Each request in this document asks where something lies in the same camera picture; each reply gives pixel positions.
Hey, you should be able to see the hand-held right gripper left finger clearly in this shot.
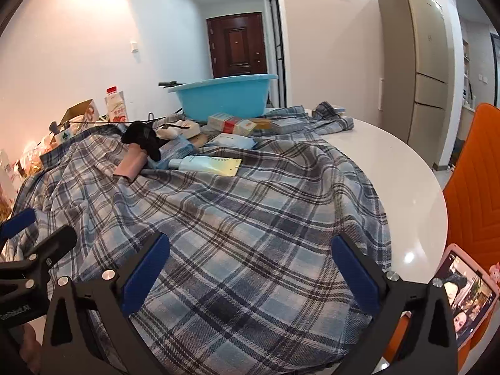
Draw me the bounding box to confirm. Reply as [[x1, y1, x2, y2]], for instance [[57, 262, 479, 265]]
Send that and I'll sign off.
[[41, 231, 170, 375]]

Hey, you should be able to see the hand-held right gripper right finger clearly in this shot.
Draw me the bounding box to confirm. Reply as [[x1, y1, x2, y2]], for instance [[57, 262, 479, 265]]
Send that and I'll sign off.
[[331, 234, 458, 375]]

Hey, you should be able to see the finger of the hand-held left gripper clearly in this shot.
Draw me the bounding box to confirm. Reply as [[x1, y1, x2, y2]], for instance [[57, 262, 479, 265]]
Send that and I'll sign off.
[[0, 224, 78, 282], [0, 209, 37, 243]]

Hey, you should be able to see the light blue plastic basin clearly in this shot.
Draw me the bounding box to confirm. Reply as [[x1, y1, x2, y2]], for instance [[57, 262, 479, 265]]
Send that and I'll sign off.
[[167, 73, 279, 123]]

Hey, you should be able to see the person's left hand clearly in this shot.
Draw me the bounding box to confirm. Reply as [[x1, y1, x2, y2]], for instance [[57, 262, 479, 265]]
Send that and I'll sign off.
[[17, 320, 43, 373]]

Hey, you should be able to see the blue plaid shirt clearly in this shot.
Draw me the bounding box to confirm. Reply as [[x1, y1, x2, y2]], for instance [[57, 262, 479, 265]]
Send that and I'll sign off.
[[8, 103, 393, 375]]

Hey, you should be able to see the pink cased tablet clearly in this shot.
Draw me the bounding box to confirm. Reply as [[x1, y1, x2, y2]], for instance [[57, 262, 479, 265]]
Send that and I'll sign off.
[[432, 243, 500, 350]]

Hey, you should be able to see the light blue cosmetic tube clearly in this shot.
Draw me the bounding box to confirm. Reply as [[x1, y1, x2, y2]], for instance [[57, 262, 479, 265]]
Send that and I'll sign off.
[[168, 155, 243, 178]]

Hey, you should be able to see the open cardboard box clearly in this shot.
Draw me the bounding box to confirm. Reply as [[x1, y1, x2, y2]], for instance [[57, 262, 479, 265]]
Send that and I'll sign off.
[[58, 99, 100, 133]]

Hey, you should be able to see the black cloth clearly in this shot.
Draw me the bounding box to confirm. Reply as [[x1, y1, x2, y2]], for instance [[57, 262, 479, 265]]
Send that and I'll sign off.
[[121, 121, 163, 162]]

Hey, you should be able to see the orange chair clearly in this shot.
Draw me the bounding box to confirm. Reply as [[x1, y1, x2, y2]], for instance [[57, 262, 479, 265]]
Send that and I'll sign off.
[[383, 102, 500, 375]]

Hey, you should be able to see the white milk carton red cap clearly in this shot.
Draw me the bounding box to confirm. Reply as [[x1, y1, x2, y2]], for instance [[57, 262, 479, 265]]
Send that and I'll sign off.
[[105, 85, 129, 123]]

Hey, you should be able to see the white flat packet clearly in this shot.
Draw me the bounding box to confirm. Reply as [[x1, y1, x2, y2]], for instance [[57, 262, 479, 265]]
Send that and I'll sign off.
[[203, 133, 258, 150]]

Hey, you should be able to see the light blue small box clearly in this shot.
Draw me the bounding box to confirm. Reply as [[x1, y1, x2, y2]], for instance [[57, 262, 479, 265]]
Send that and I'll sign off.
[[269, 117, 305, 133]]

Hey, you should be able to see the cream pack with red label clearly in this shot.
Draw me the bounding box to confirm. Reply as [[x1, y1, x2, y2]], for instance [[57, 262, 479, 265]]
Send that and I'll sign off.
[[207, 112, 258, 135]]

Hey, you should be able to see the beige refrigerator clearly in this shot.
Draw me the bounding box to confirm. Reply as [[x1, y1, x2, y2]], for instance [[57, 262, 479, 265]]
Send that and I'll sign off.
[[377, 0, 450, 168]]

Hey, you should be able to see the dark red entrance door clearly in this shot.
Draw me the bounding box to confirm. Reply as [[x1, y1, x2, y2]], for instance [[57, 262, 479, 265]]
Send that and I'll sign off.
[[206, 12, 268, 79]]

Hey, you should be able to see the black framed glass door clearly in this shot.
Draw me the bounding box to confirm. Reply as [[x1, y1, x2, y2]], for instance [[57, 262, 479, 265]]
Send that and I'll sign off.
[[269, 0, 288, 108]]

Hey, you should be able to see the thin black cable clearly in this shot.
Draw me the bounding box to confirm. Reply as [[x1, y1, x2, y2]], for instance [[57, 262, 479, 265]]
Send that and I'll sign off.
[[68, 113, 157, 129]]

